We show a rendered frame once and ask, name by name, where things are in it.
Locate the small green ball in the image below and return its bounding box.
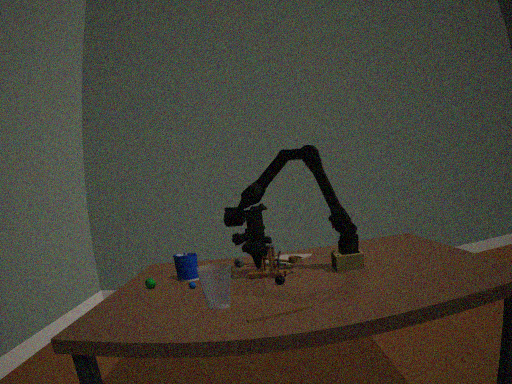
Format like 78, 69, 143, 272
145, 278, 156, 289

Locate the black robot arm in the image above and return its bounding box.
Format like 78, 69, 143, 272
223, 145, 360, 255

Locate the blue cup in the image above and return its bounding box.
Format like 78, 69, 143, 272
173, 253, 199, 282

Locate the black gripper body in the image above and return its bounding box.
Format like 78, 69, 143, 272
242, 223, 272, 252

